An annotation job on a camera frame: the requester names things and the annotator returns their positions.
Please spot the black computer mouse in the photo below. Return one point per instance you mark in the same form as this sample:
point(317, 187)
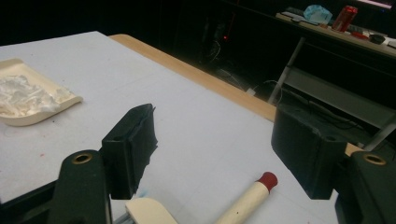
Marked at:
point(377, 39)

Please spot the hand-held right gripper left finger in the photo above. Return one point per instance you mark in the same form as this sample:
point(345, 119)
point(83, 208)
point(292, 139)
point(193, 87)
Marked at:
point(130, 149)

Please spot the wooden table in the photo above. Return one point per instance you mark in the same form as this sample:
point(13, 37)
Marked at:
point(186, 70)

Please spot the cream dustpan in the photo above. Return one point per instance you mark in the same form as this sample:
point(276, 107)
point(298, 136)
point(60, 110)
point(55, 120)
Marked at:
point(31, 119)

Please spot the light blue plastic bag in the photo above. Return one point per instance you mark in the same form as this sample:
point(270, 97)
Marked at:
point(317, 14)

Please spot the white table cover sheet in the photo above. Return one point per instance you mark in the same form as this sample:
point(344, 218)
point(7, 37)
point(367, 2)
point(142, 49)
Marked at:
point(202, 124)

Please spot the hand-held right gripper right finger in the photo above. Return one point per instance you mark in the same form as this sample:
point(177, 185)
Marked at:
point(305, 155)

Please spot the white power adapter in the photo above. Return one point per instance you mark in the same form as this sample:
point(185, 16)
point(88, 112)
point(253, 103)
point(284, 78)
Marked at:
point(251, 91)

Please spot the small red object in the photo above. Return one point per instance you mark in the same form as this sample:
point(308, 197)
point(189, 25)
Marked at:
point(360, 35)

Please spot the cream brush with red tip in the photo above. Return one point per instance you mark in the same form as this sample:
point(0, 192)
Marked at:
point(246, 202)

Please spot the red can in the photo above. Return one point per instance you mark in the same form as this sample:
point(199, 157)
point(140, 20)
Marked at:
point(344, 18)

